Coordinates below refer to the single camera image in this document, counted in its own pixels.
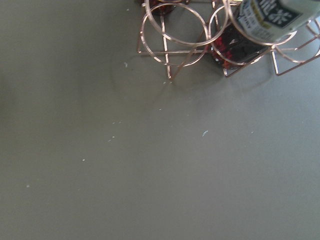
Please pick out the tea bottle front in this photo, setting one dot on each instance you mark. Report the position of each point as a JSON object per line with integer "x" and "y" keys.
{"x": 256, "y": 25}

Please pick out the copper wire bottle rack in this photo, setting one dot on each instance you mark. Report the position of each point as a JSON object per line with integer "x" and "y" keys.
{"x": 222, "y": 13}

